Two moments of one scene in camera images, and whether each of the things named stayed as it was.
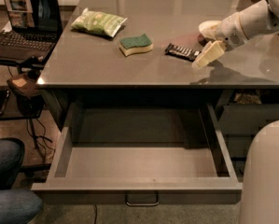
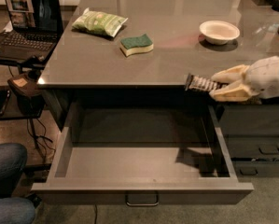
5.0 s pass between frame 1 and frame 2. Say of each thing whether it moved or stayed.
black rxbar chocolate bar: moved
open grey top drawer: stayed
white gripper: moved
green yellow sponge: stayed
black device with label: stayed
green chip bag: stayed
